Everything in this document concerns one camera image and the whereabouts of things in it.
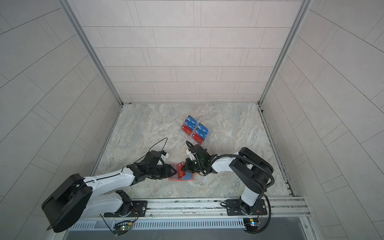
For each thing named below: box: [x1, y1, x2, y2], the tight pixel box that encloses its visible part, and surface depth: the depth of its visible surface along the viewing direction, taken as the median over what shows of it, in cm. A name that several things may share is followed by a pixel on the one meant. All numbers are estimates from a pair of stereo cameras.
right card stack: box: [191, 123, 210, 145], surface depth 93 cm
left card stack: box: [181, 115, 199, 136], surface depth 98 cm
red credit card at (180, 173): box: [176, 161, 186, 180], surface depth 83 cm
